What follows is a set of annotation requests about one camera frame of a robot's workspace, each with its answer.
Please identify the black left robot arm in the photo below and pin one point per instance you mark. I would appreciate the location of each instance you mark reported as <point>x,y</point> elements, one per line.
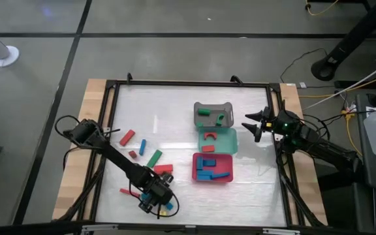
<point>116,156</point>

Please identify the red plastic tray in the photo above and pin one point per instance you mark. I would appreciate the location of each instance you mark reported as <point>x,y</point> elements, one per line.
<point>224,163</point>

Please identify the green arch block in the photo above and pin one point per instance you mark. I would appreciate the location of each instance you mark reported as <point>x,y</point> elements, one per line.
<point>219,120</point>

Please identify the black side desk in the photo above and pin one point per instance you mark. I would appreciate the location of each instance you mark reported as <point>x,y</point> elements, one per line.
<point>364,202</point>

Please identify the green plastic tray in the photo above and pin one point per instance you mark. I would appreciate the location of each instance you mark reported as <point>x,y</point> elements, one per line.
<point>225,142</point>

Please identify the green cylinder block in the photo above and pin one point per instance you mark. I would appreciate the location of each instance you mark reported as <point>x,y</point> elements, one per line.
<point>204,112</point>

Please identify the power strip with plugs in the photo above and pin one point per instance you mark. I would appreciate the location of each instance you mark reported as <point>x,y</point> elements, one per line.
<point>349,112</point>

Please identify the small dark red block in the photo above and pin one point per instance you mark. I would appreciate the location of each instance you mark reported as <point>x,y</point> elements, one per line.
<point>132,154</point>

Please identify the grey plastic tray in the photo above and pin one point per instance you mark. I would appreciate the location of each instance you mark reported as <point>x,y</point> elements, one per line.
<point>212,106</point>

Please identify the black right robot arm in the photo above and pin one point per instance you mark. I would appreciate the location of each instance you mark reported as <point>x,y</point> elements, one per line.
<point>331,151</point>

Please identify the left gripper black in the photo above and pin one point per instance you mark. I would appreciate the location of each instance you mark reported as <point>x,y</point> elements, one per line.
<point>155,191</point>

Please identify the thin flat red block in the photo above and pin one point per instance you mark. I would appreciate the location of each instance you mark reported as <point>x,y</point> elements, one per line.
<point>126,191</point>

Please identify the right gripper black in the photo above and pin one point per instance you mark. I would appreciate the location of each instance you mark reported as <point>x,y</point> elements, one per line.
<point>282,125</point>

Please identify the long blue block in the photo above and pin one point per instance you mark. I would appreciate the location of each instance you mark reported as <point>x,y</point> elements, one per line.
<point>220,175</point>

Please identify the red rectangular block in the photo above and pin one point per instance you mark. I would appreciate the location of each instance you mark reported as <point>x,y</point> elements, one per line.
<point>163,169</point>
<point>208,149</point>
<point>127,137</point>

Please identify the black metal table frame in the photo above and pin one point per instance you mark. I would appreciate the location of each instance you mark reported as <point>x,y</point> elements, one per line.
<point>191,83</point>

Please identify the black stand leg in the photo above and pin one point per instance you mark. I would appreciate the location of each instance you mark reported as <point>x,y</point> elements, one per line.
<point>351,39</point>

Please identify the long green block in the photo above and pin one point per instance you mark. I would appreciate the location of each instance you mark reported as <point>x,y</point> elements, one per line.
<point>154,158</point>

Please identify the red arch block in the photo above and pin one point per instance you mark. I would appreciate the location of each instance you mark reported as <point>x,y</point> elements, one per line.
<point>209,134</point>

